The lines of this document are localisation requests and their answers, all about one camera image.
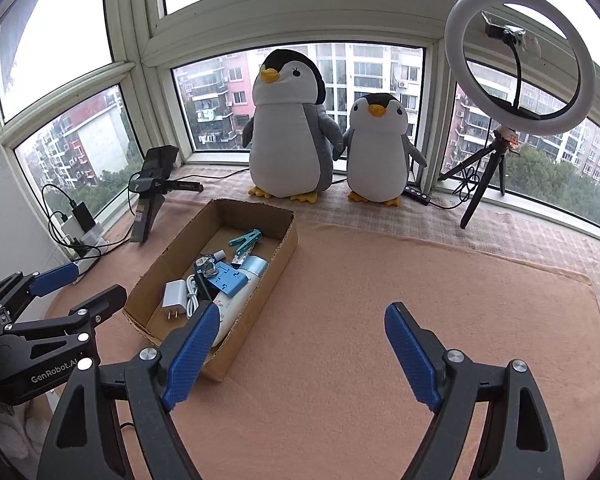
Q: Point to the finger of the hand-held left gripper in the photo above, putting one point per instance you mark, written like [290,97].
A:
[55,277]
[102,305]

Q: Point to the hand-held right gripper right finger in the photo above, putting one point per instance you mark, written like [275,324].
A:
[412,355]

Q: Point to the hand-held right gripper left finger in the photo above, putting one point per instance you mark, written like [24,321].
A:
[190,350]

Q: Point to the white charger plug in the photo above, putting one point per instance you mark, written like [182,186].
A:
[175,297]

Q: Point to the blue folding phone stand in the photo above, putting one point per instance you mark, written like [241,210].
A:
[230,280]

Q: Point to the small blue bottle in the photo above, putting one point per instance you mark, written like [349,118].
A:
[219,254]

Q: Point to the white and blue tube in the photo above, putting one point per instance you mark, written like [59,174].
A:
[255,266]

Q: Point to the light blue clothespin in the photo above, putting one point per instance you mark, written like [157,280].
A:
[245,240]

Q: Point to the cardboard box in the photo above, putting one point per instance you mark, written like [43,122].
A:
[275,255]

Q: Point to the white power strip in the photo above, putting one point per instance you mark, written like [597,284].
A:
[92,237]

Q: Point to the black power adapter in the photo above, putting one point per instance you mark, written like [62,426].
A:
[82,216]

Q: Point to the black inline light controller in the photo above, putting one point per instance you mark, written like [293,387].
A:
[417,196]

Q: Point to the checked blanket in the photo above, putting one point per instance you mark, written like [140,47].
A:
[530,240]

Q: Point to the small penguin plush toy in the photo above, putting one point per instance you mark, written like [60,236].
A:
[377,160]

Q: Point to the large penguin plush toy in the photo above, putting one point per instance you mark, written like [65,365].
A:
[285,140]

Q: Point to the black gooseneck phone holder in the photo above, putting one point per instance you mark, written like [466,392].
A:
[502,30]

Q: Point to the black camera on grey stand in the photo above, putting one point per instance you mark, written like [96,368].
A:
[147,215]

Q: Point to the white window frame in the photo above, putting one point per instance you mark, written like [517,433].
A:
[130,20]

